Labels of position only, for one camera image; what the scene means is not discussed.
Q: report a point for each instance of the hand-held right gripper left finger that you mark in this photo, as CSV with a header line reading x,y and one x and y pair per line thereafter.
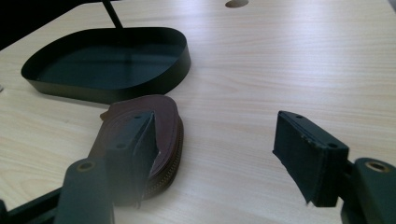
x,y
130,161

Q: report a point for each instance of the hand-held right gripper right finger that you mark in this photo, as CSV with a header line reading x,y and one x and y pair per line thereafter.
x,y
306,155

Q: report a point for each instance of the black oval metal tray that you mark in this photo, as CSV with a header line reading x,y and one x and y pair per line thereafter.
x,y
109,63

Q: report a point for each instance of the brown leather zipper pouch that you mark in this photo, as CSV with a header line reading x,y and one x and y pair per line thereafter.
x,y
169,124

